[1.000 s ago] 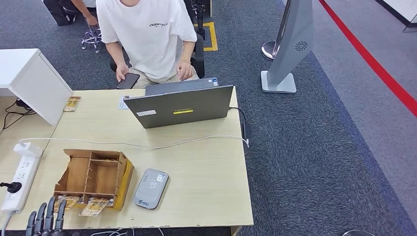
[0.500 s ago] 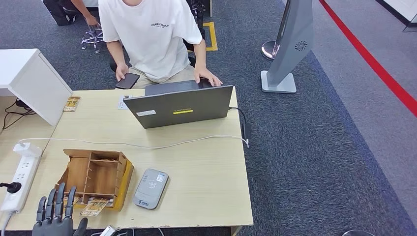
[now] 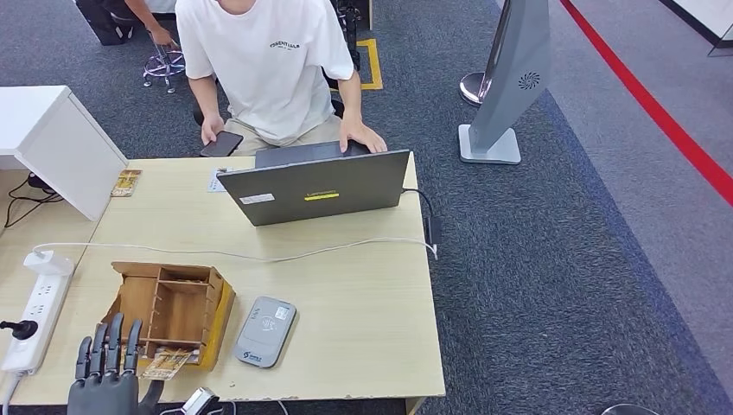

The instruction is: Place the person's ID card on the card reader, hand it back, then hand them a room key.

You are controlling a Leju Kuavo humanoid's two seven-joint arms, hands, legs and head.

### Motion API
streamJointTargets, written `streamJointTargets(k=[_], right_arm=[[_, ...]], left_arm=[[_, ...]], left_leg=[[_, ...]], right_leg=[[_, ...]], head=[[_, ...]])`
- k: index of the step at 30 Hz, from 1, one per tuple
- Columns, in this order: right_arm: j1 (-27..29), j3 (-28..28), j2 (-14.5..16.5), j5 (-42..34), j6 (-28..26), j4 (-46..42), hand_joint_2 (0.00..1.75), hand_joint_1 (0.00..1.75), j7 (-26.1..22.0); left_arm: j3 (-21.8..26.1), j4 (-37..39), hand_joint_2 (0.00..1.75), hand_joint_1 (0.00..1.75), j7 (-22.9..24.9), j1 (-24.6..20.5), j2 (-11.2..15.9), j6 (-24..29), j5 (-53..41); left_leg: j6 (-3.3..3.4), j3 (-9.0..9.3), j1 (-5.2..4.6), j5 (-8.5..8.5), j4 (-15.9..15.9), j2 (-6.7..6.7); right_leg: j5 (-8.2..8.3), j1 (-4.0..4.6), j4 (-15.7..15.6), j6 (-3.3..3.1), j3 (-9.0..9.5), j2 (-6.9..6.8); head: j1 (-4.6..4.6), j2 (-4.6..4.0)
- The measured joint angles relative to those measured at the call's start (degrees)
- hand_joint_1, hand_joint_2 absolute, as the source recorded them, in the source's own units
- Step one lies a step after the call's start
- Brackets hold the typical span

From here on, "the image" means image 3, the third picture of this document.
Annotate grey card reader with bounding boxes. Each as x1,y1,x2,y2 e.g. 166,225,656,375
233,296,297,369

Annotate white partition with black base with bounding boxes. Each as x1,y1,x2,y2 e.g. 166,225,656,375
658,0,733,50

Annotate red floor tape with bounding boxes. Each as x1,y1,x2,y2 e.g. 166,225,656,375
559,0,733,208

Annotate chrome stool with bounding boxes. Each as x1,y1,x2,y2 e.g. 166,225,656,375
142,45,188,94

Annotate yellow floor tape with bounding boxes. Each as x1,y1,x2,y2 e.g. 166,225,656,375
328,38,384,92

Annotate black adapter with cable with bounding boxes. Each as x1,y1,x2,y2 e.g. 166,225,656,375
400,188,443,247

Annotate stack of patterned key cards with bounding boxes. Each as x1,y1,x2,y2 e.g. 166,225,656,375
110,169,143,198

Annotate long white cable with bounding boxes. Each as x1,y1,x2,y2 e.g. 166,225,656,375
32,237,439,265

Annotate white ID card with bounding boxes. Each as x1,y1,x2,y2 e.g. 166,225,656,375
207,167,233,193

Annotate white power strip cord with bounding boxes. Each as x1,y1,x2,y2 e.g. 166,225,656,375
0,372,24,415

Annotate black smartphone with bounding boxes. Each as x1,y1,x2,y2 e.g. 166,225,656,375
200,131,245,158

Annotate black desk cables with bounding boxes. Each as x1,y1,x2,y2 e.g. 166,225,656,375
3,171,64,230

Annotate person's right hand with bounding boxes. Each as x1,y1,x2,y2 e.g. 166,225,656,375
200,113,227,145

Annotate black tripod stand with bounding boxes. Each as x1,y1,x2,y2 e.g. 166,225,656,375
332,0,373,73

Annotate grey kiosk pillar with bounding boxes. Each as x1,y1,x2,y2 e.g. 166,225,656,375
457,0,552,165

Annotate white cabinet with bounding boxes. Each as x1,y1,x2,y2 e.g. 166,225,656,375
0,86,130,222

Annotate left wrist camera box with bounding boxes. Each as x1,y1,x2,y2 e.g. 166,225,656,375
182,387,221,415

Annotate grey laptop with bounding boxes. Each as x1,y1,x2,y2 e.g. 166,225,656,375
216,138,411,227

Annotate grey angled frame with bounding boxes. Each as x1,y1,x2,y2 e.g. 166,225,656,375
708,25,733,59

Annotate white charger plug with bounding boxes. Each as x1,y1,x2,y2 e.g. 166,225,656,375
22,250,75,278

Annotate person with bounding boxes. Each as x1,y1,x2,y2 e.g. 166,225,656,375
123,0,180,50
174,0,389,156

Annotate white power strip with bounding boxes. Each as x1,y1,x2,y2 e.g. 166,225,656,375
0,273,73,376

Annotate wooden card organizer box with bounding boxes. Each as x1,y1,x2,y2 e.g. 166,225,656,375
101,261,237,373

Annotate chrome stanchion base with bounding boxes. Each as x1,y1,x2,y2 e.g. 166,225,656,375
601,403,660,415
459,71,488,108

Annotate black power plug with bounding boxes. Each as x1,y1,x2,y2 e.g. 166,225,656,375
0,319,39,341

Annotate person's left hand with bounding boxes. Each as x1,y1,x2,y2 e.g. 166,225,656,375
339,117,389,155

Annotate black bag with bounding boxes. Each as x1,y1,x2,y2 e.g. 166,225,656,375
74,0,138,47

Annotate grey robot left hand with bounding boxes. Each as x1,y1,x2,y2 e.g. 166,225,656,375
67,313,165,415

